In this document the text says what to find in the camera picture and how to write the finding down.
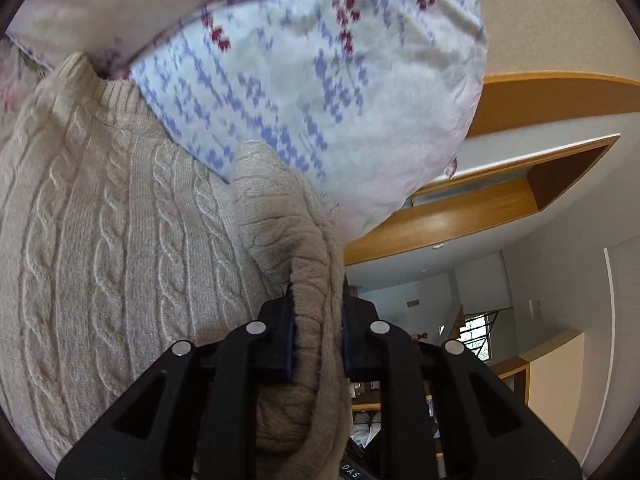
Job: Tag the pink floral pillow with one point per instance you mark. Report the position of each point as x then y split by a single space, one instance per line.
125 5

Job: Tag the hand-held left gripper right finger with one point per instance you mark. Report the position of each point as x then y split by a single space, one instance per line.
346 345

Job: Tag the blue print floral pillow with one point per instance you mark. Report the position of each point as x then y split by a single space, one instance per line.
350 110

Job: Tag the window with grille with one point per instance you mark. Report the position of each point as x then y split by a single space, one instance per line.
480 335

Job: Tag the floral bed blanket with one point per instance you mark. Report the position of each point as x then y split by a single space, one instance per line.
12 85

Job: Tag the wooden headboard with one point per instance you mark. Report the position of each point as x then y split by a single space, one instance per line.
550 97

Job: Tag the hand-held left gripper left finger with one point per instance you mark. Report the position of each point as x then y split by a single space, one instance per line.
287 340

